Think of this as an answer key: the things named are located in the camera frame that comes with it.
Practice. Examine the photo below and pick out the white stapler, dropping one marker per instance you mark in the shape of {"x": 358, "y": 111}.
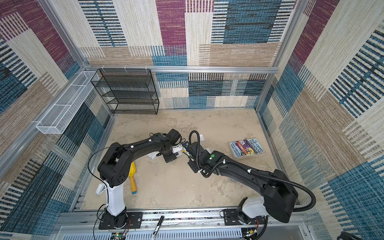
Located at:
{"x": 101, "y": 189}

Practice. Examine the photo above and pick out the yellow toy shovel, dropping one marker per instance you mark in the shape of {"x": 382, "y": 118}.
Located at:
{"x": 132, "y": 179}

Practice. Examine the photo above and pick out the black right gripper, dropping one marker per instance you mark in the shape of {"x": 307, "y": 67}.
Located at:
{"x": 192, "y": 164}

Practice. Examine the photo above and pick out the red white remote control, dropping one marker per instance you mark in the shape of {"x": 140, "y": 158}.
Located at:
{"x": 179, "y": 154}

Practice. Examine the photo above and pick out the black marker pen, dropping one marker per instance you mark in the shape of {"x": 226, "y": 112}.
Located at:
{"x": 157, "y": 227}

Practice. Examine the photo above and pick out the white mesh wall basket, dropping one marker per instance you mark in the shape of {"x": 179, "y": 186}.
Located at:
{"x": 59, "y": 116}

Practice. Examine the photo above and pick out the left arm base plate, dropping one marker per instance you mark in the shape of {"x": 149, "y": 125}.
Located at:
{"x": 125, "y": 220}

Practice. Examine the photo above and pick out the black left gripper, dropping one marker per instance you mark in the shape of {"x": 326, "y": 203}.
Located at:
{"x": 168, "y": 159}

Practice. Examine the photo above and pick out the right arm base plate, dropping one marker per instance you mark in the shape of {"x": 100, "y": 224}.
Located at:
{"x": 232, "y": 217}

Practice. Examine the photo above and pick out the black wire shelf rack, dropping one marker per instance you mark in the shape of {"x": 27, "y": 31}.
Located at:
{"x": 127, "y": 91}

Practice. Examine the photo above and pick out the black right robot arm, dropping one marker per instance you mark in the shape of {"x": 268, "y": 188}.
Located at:
{"x": 278, "y": 196}

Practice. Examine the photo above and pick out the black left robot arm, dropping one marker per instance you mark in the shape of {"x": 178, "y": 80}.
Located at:
{"x": 116, "y": 164}

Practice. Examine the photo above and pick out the colourful magazine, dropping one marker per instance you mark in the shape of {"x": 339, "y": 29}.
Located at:
{"x": 246, "y": 148}

